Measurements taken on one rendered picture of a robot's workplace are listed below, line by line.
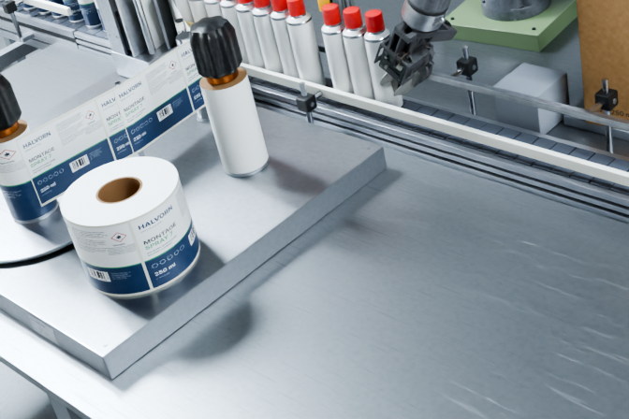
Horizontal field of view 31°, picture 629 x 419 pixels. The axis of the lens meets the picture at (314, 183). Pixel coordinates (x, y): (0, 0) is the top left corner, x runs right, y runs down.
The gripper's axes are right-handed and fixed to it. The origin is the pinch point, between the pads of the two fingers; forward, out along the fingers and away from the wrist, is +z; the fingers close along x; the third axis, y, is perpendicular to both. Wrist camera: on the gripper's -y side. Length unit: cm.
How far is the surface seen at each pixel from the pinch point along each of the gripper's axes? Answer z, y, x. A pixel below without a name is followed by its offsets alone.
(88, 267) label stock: 6, 69, -9
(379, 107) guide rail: 3.0, 4.7, -0.5
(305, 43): 5.8, 2.2, -22.2
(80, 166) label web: 16, 51, -31
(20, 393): 103, 64, -36
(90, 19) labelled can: 53, 3, -86
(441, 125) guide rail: -4.4, 4.7, 12.7
